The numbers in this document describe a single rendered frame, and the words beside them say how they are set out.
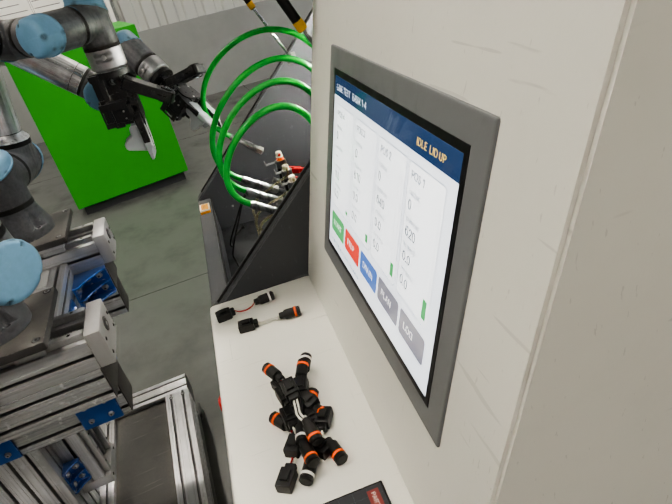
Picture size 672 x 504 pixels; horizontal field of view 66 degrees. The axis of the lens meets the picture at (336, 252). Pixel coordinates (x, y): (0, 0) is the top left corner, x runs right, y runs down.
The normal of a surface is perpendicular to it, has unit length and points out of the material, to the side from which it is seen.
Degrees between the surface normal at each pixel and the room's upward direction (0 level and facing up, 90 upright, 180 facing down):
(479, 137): 76
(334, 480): 0
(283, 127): 90
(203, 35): 90
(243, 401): 0
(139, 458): 0
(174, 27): 90
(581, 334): 90
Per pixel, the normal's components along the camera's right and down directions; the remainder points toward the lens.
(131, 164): 0.47, 0.38
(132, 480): -0.19, -0.84
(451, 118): -0.96, 0.09
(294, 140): 0.27, 0.46
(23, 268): 0.93, 0.16
